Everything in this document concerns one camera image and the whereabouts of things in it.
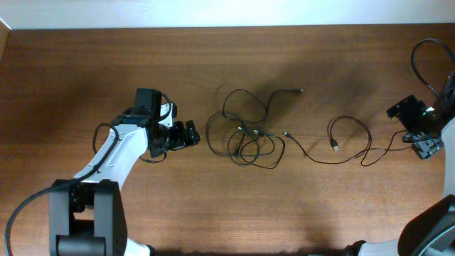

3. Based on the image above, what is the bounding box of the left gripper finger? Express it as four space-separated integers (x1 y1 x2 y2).
169 121 187 150
186 120 200 146

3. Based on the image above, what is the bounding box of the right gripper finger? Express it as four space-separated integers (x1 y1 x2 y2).
403 133 444 159
386 95 427 130

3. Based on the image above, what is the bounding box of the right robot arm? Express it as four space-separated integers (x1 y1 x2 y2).
341 73 454 256

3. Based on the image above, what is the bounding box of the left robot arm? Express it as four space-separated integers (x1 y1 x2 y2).
49 88 200 256

